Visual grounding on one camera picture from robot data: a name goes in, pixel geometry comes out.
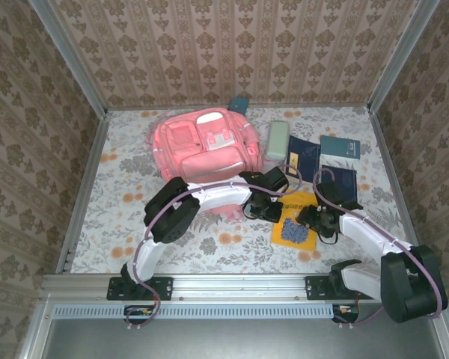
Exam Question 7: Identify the yellow book with purple flowers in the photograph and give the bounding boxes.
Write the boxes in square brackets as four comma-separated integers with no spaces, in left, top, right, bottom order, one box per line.
[269,190,320,252]

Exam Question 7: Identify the plain navy notebook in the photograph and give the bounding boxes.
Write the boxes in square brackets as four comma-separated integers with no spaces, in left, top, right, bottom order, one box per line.
[319,164,358,203]

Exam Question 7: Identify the navy book with yellow label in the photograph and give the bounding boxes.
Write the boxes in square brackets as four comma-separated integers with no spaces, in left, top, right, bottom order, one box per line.
[283,135,322,184]

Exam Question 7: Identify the pink student backpack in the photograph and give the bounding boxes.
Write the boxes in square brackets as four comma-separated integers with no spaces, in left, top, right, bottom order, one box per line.
[145,107,266,225]

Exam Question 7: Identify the pale green pencil case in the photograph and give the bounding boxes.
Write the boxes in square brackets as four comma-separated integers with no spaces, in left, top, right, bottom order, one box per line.
[265,120,290,160]

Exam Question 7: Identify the teal notebook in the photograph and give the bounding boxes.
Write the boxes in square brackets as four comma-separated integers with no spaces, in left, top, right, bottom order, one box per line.
[319,135,361,161]

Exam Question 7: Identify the floral table cover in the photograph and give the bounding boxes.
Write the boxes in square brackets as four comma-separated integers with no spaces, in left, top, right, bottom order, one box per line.
[70,106,420,274]

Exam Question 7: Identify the grey metal panel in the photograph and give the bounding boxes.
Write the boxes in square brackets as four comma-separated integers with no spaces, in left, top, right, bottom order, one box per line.
[18,302,449,359]

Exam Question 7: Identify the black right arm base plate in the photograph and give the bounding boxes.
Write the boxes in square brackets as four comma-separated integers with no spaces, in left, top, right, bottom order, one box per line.
[305,275,375,301]

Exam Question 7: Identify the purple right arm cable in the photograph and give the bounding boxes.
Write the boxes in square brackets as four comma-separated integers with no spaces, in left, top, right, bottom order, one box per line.
[312,168,449,330]

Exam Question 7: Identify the aluminium right side rail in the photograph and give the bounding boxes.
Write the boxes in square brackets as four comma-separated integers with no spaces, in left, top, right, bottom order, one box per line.
[366,106,428,273]

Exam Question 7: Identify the aluminium rail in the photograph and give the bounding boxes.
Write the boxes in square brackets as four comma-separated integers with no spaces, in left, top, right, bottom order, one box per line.
[366,106,428,273]
[106,102,371,112]
[55,110,112,274]
[39,272,448,301]

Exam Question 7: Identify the aluminium front rail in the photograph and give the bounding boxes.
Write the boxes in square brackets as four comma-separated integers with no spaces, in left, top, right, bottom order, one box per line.
[39,272,448,301]

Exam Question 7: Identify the aluminium back rail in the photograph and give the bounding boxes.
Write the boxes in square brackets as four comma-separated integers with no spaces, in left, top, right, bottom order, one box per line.
[106,102,371,112]

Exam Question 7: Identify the grey slotted cable duct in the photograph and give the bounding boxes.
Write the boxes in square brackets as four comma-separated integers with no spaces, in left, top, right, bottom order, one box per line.
[53,303,385,321]

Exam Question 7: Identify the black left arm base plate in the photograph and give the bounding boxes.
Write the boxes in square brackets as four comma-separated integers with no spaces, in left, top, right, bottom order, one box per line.
[107,275,174,301]

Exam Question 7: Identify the aluminium left side rail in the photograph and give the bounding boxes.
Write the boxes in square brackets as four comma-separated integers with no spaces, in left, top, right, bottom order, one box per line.
[55,110,112,274]

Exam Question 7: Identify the aluminium right frame post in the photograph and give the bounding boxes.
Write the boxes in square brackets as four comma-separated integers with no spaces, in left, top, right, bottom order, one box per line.
[367,0,442,113]

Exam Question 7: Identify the aluminium frame post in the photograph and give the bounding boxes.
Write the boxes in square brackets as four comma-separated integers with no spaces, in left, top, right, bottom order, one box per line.
[367,0,442,113]
[28,0,109,117]

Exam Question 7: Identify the aluminium left frame post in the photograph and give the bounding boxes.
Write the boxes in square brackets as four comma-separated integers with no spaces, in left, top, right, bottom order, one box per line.
[28,0,109,117]

